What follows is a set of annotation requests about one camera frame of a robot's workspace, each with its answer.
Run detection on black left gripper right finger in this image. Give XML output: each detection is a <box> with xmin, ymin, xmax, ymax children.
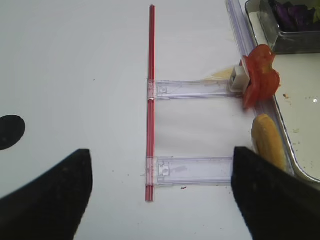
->
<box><xmin>231</xmin><ymin>147</ymin><xmax>320</xmax><ymax>240</ymax></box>

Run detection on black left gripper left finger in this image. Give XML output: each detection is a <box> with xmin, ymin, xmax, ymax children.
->
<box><xmin>0</xmin><ymin>149</ymin><xmax>93</xmax><ymax>240</ymax></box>

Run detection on tomato slices stack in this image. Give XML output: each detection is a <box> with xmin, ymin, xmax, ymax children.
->
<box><xmin>242</xmin><ymin>44</ymin><xmax>281</xmax><ymax>109</ymax></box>

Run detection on white tomato pusher block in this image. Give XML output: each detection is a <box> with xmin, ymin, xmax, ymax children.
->
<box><xmin>228</xmin><ymin>65</ymin><xmax>250</xmax><ymax>94</ymax></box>

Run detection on green lettuce in box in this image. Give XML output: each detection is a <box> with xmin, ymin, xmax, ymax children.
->
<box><xmin>312</xmin><ymin>0</ymin><xmax>320</xmax><ymax>24</ymax></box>

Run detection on upright bun slice left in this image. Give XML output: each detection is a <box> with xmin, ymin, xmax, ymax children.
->
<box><xmin>251</xmin><ymin>113</ymin><xmax>288</xmax><ymax>172</ymax></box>

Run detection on white metal tray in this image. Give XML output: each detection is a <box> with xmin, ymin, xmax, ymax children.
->
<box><xmin>244</xmin><ymin>0</ymin><xmax>320</xmax><ymax>183</ymax></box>

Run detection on lower left clear slider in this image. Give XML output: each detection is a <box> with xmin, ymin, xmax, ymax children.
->
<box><xmin>145</xmin><ymin>156</ymin><xmax>233</xmax><ymax>187</ymax></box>

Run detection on clear slider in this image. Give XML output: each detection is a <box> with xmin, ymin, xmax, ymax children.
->
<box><xmin>147</xmin><ymin>79</ymin><xmax>242</xmax><ymax>100</ymax></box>
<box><xmin>145</xmin><ymin>156</ymin><xmax>233</xmax><ymax>187</ymax></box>

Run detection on upper left clear slider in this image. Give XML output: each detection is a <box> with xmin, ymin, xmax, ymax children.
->
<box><xmin>147</xmin><ymin>79</ymin><xmax>242</xmax><ymax>100</ymax></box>

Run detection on clear plastic salad box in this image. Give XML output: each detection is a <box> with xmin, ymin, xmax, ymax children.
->
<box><xmin>258</xmin><ymin>0</ymin><xmax>320</xmax><ymax>55</ymax></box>

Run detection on purple cabbage shreds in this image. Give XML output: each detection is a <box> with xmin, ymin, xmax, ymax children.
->
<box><xmin>268</xmin><ymin>0</ymin><xmax>320</xmax><ymax>33</ymax></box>

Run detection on left red rail strip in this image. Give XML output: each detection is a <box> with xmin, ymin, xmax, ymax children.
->
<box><xmin>145</xmin><ymin>4</ymin><xmax>156</xmax><ymax>202</ymax></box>

